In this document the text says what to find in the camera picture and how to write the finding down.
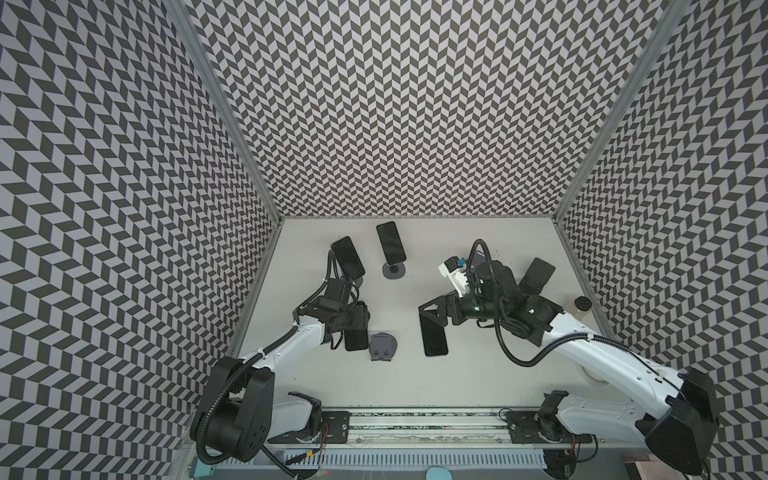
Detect black phone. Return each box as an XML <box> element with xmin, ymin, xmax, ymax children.
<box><xmin>330</xmin><ymin>236</ymin><xmax>365</xmax><ymax>280</ymax></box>
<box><xmin>344</xmin><ymin>329</ymin><xmax>369</xmax><ymax>352</ymax></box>
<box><xmin>419</xmin><ymin>315</ymin><xmax>449</xmax><ymax>357</ymax></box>
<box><xmin>376</xmin><ymin>221</ymin><xmax>407</xmax><ymax>265</ymax></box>

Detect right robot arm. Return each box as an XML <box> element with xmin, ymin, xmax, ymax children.
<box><xmin>418</xmin><ymin>239</ymin><xmax>721</xmax><ymax>476</ymax></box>

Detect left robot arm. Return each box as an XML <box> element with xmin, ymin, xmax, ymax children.
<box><xmin>190</xmin><ymin>237</ymin><xmax>370</xmax><ymax>465</ymax></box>

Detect front centre round stand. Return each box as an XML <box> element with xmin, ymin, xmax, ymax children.
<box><xmin>369</xmin><ymin>332</ymin><xmax>398</xmax><ymax>362</ymax></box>

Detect small jar black lid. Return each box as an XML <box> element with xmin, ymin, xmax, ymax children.
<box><xmin>574</xmin><ymin>296</ymin><xmax>593</xmax><ymax>312</ymax></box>

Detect tape roll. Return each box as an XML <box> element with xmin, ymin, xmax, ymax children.
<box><xmin>580</xmin><ymin>366</ymin><xmax>607</xmax><ymax>385</ymax></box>

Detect teal round button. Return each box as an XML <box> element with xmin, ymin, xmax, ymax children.
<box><xmin>425</xmin><ymin>466</ymin><xmax>453</xmax><ymax>480</ymax></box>

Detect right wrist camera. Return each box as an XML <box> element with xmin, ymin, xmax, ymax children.
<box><xmin>438</xmin><ymin>256</ymin><xmax>471</xmax><ymax>298</ymax></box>

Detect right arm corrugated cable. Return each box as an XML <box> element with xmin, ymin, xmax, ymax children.
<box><xmin>466</xmin><ymin>238</ymin><xmax>601</xmax><ymax>368</ymax></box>

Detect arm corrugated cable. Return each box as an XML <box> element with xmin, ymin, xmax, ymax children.
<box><xmin>189</xmin><ymin>248</ymin><xmax>361</xmax><ymax>480</ymax></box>
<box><xmin>466</xmin><ymin>238</ymin><xmax>601</xmax><ymax>368</ymax></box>

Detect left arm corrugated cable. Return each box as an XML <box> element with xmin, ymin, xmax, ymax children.
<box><xmin>189</xmin><ymin>248</ymin><xmax>361</xmax><ymax>480</ymax></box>

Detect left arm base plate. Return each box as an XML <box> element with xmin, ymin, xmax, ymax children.
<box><xmin>268</xmin><ymin>410</ymin><xmax>351</xmax><ymax>445</ymax></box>

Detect aluminium front rail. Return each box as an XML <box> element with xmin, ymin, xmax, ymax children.
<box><xmin>179</xmin><ymin>407</ymin><xmax>679</xmax><ymax>450</ymax></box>

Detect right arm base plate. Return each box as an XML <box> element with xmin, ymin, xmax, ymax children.
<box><xmin>498</xmin><ymin>409</ymin><xmax>595</xmax><ymax>446</ymax></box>

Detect white slotted cable duct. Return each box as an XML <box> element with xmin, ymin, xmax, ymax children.
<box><xmin>214</xmin><ymin>449</ymin><xmax>548</xmax><ymax>471</ymax></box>

